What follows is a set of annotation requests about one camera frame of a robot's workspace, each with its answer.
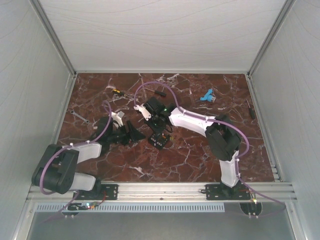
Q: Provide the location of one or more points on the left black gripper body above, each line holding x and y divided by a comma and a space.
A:
119, 135

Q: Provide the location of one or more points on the black fuse box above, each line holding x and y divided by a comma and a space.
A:
159, 140

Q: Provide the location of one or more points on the silver wrench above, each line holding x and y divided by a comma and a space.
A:
79, 116

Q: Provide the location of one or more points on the slotted grey cable duct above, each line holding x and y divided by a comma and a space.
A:
144, 207

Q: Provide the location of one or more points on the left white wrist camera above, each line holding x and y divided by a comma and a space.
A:
117, 118

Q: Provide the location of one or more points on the yellow black screwdriver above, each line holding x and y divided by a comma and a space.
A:
120, 94

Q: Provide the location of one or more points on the thin black screwdriver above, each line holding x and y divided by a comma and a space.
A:
251, 111

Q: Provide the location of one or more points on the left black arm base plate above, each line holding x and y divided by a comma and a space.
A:
99, 193

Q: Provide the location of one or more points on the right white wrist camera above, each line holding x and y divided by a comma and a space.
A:
145, 113

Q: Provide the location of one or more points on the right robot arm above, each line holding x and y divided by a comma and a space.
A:
222, 138

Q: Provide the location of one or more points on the black handled screwdriver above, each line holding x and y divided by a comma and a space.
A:
160, 93

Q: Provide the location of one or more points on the aluminium rail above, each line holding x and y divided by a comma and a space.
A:
185, 192

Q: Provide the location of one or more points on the blue plastic connector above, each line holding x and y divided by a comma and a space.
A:
209, 96

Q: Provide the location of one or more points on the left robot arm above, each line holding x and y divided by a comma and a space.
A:
56, 170

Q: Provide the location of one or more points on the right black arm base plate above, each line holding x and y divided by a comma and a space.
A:
221, 192

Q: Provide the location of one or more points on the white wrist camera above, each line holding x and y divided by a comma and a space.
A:
145, 113
117, 118

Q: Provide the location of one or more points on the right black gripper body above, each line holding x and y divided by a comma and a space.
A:
154, 126

